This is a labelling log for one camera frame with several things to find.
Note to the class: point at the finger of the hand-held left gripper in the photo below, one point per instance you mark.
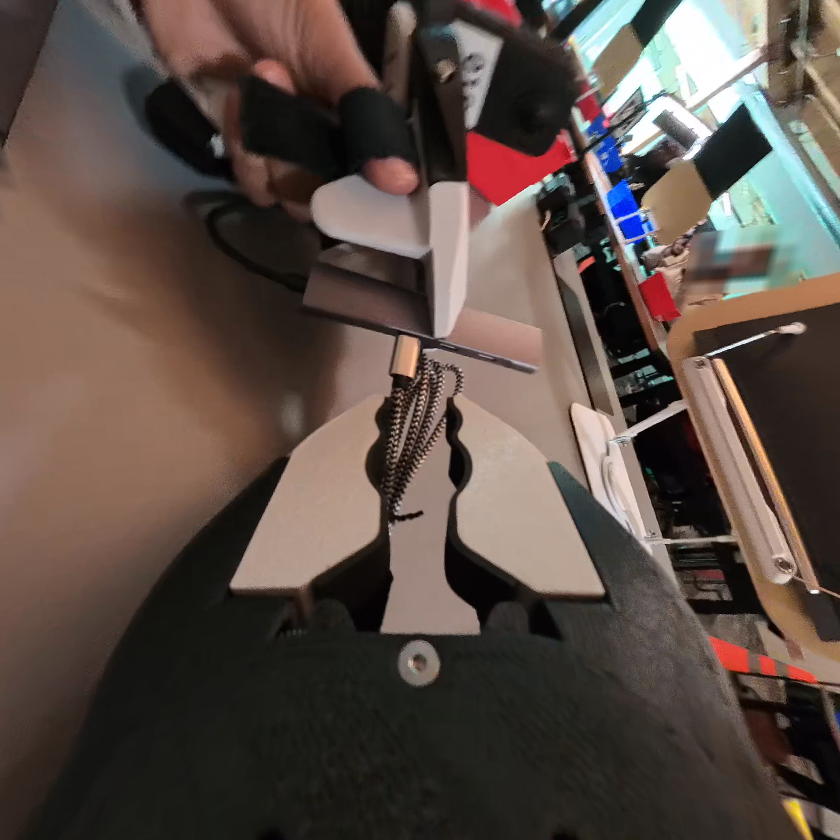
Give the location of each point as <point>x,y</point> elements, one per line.
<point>367,216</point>
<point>449,262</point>

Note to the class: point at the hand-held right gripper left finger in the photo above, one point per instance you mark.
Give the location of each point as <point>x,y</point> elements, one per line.
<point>308,512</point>

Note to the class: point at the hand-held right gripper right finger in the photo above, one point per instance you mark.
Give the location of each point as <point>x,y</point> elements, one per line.
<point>518,512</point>

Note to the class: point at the slim grey usb hub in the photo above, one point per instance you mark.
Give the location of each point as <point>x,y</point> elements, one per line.
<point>499,341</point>

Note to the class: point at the black desk pad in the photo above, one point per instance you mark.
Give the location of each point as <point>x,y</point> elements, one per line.
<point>584,341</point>

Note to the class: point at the person's left hand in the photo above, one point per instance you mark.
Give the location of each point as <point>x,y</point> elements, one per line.
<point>295,39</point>

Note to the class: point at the red plastic bin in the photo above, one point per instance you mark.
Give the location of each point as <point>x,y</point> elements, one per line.
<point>512,170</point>

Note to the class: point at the blue plastic bin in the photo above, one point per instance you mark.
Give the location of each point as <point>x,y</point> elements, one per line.
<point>607,154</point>
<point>630,203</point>

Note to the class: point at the small red bin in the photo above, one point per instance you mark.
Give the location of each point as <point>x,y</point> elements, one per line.
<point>659,295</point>

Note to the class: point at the black monitor pale frame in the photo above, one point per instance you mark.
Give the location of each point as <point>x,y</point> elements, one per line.
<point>787,407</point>

